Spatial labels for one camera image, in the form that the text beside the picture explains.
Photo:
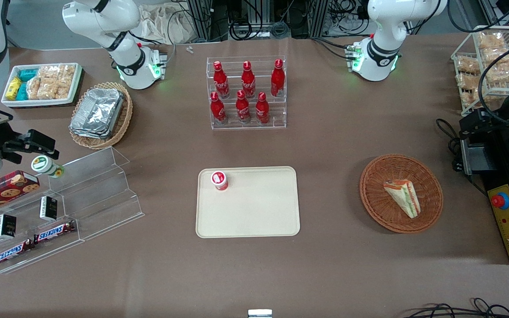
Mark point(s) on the brown wicker basket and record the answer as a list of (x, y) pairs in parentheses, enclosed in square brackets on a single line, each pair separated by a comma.
[(378, 198)]

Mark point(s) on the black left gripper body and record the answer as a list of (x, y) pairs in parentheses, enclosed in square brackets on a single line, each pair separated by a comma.
[(503, 115)]

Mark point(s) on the white snack tray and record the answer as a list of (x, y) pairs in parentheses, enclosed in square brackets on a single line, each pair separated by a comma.
[(77, 84)]

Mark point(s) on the rice cracker pack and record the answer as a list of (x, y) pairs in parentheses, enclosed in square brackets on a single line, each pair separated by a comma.
[(66, 79), (34, 88), (48, 81)]

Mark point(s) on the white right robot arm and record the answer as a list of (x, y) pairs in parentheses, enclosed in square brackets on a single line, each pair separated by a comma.
[(126, 57)]

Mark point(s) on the teal snack pack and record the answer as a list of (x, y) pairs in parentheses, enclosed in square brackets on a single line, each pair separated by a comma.
[(22, 92), (28, 74)]

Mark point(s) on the triangle sandwich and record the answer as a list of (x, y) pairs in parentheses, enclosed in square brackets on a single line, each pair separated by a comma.
[(404, 198)]

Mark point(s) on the clear acrylic stepped shelf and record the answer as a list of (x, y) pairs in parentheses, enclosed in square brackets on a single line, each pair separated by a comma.
[(104, 194), (24, 207)]

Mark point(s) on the snickers bar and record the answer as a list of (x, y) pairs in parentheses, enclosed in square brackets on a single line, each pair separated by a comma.
[(13, 252), (55, 232)]

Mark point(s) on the white block at table edge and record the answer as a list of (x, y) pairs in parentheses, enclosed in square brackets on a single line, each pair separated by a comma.
[(260, 313)]

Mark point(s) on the red plaid cookie box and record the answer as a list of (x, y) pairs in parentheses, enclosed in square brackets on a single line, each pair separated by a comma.
[(2, 190)]

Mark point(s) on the green white yogurt cup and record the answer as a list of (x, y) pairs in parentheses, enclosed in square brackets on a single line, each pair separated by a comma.
[(44, 165)]

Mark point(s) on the small black chocolate box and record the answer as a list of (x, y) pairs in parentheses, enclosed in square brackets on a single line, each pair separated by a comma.
[(48, 208), (5, 226)]

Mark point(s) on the red white yogurt cup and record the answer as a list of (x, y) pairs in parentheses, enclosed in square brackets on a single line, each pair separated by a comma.
[(219, 180)]

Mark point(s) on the small white connector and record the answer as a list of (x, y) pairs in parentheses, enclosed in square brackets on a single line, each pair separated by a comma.
[(189, 49)]

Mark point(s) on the bagged fried snack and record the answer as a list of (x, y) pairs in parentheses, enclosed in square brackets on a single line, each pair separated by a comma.
[(469, 90), (467, 65), (502, 68), (491, 40)]

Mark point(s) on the beige plastic tray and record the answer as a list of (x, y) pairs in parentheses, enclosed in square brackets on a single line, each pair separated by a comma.
[(248, 207)]

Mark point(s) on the red cola bottle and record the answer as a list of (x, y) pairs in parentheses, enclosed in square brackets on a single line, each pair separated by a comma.
[(248, 81), (242, 109), (220, 81), (217, 110), (262, 110), (277, 79)]

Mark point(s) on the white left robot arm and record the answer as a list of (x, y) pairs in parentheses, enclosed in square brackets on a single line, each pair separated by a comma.
[(382, 53)]

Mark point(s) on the yellow snack pack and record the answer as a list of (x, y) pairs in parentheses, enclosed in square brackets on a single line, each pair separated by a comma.
[(13, 88)]

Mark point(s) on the red emergency stop button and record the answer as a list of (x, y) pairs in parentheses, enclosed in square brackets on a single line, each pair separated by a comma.
[(500, 201)]

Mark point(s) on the clear acrylic bottle rack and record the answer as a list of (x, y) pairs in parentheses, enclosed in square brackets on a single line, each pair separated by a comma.
[(276, 119)]

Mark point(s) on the beige cloth bag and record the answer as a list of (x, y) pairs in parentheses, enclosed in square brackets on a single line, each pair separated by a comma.
[(166, 24)]

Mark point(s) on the light wicker basket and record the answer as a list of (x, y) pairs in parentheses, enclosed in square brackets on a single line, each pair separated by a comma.
[(124, 119)]

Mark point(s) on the aluminium foil tray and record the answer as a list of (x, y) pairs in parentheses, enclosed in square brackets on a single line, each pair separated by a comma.
[(97, 108), (91, 134)]

